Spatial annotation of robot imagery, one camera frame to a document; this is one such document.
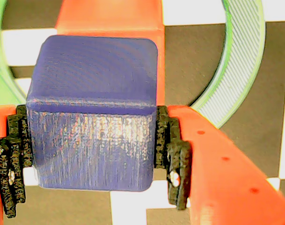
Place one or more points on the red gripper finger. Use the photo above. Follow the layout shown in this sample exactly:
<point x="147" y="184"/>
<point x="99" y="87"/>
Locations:
<point x="2" y="122"/>
<point x="226" y="187"/>

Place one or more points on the blue cube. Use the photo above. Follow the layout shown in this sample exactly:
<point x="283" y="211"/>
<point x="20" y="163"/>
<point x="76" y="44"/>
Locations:
<point x="93" y="117"/>

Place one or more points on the red cube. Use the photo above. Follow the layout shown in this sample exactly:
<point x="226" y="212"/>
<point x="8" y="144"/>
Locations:
<point x="109" y="14"/>

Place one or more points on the black white marker checkerboard mat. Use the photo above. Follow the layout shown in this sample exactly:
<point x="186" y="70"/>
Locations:
<point x="191" y="58"/>

